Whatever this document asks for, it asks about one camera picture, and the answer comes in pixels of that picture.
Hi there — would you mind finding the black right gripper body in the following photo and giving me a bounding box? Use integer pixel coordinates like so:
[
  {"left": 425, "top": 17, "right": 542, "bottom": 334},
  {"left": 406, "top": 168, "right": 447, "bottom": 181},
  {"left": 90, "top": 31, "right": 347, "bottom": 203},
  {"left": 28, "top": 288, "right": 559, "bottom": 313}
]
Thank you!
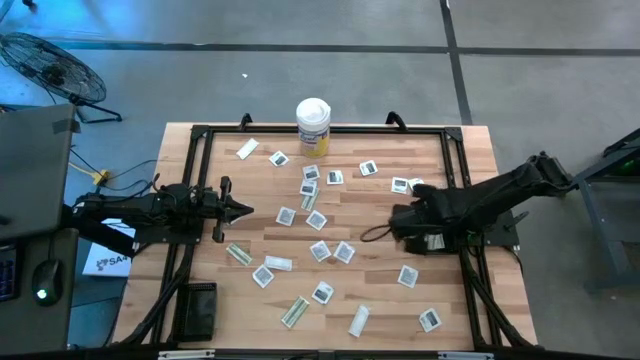
[{"left": 391, "top": 183, "right": 467, "bottom": 254}]

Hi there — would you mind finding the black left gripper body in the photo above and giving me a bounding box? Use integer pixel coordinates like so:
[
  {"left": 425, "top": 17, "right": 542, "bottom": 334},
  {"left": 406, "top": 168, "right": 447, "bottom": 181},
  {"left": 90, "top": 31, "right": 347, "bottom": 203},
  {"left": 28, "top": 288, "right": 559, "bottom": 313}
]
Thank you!
[{"left": 199, "top": 175, "right": 236, "bottom": 244}]

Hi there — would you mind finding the plain white long packet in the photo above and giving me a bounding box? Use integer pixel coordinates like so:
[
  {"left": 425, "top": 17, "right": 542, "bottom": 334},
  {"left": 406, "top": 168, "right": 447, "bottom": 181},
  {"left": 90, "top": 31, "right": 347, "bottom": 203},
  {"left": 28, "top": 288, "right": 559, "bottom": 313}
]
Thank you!
[
  {"left": 347, "top": 304, "right": 372, "bottom": 338},
  {"left": 235, "top": 137, "right": 261, "bottom": 161},
  {"left": 263, "top": 255, "right": 294, "bottom": 273}
]

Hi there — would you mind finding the yellow Lysol wipes canister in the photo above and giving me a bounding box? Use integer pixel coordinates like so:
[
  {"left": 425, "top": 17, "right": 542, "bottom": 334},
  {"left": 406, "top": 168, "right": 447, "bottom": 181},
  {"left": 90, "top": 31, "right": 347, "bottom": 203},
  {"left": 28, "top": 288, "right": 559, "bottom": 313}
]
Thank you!
[{"left": 295, "top": 97, "right": 333, "bottom": 159}]

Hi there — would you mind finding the white printed paper sheet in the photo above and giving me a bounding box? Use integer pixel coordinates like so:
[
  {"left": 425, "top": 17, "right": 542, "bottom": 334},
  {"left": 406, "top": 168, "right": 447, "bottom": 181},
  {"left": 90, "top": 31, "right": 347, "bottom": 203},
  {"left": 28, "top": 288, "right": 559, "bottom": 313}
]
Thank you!
[{"left": 81, "top": 217, "right": 137, "bottom": 279}]

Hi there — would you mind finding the black slanted beam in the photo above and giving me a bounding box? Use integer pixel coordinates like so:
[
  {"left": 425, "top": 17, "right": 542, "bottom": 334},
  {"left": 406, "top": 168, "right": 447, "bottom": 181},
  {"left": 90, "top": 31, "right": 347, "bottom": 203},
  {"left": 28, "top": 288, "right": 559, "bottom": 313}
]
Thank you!
[{"left": 59, "top": 202, "right": 140, "bottom": 259}]

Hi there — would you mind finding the dark metal cart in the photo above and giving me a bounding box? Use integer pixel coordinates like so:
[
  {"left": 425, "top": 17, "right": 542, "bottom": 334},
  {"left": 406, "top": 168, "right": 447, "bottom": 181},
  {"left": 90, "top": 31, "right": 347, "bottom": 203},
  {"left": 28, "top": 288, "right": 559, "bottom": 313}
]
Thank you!
[{"left": 572, "top": 127, "right": 640, "bottom": 296}]

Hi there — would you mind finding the black computer mouse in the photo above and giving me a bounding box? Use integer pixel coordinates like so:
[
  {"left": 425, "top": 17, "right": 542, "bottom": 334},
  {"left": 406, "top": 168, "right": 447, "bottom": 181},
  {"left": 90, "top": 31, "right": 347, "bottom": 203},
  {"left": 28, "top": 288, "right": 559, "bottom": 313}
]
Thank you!
[{"left": 30, "top": 258, "right": 65, "bottom": 308}]

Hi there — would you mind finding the grey flat monitor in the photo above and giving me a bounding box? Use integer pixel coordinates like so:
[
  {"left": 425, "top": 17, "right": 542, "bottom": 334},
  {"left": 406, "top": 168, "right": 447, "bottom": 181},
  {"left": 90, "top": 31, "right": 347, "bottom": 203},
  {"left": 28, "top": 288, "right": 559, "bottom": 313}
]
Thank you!
[{"left": 0, "top": 103, "right": 82, "bottom": 245}]

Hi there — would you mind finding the grey desk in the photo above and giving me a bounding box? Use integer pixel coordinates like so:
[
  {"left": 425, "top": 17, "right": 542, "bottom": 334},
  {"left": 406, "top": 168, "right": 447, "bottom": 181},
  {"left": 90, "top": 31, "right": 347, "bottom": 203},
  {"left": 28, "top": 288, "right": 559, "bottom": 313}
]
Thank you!
[{"left": 0, "top": 227, "right": 81, "bottom": 355}]

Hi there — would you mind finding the black floor fan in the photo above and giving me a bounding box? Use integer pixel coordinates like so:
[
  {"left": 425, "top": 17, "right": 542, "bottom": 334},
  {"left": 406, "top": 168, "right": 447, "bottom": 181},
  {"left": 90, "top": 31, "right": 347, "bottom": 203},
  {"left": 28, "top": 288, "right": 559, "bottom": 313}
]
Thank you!
[{"left": 0, "top": 31, "right": 124, "bottom": 125}]

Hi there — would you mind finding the black keyboard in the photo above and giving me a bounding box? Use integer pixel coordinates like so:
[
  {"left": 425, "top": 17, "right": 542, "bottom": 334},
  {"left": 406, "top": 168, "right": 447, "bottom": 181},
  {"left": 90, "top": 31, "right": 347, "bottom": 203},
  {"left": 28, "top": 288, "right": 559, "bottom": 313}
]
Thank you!
[{"left": 0, "top": 243, "right": 21, "bottom": 304}]

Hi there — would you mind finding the black looped gripper cable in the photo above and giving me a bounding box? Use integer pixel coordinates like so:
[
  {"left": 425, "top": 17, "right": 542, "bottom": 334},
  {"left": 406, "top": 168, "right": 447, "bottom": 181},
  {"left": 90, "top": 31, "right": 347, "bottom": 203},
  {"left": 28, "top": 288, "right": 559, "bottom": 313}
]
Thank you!
[{"left": 359, "top": 223, "right": 399, "bottom": 244}]

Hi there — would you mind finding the black floor cable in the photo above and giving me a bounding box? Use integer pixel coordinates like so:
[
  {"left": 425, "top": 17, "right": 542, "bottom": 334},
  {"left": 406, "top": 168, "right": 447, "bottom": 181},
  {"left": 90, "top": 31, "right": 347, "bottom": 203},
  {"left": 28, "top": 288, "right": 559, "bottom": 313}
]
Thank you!
[{"left": 69, "top": 147, "right": 160, "bottom": 201}]

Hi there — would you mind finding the black aluminium table frame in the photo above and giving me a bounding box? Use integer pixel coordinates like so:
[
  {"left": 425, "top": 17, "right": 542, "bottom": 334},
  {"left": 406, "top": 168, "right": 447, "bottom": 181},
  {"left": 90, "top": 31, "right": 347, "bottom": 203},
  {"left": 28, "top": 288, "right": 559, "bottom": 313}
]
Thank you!
[{"left": 113, "top": 123, "right": 539, "bottom": 360}]

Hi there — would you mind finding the black corrugated cable conduit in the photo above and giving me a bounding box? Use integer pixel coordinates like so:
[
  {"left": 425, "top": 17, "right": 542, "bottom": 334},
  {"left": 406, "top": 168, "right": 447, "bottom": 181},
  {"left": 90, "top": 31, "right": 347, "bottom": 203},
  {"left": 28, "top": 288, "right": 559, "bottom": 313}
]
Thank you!
[
  {"left": 459, "top": 248, "right": 534, "bottom": 349},
  {"left": 119, "top": 243, "right": 197, "bottom": 347}
]

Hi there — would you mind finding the silver metal bracket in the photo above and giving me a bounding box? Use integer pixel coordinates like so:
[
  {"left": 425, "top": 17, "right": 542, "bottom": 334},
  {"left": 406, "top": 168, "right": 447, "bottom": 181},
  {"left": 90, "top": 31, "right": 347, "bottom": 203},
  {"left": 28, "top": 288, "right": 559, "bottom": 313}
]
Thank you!
[
  {"left": 437, "top": 350, "right": 496, "bottom": 360},
  {"left": 157, "top": 349, "right": 217, "bottom": 360}
]

